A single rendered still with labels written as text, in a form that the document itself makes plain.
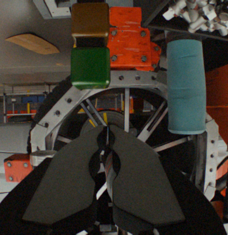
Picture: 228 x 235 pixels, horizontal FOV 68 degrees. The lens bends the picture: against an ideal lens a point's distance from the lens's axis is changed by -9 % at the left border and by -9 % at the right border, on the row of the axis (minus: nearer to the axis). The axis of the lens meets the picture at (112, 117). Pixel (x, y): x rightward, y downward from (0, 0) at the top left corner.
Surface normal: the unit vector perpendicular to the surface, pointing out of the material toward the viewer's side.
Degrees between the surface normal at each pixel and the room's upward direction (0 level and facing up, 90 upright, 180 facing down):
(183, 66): 93
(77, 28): 90
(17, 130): 90
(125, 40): 90
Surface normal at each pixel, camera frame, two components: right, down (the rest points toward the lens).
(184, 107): -0.47, 0.09
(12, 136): 0.07, 0.04
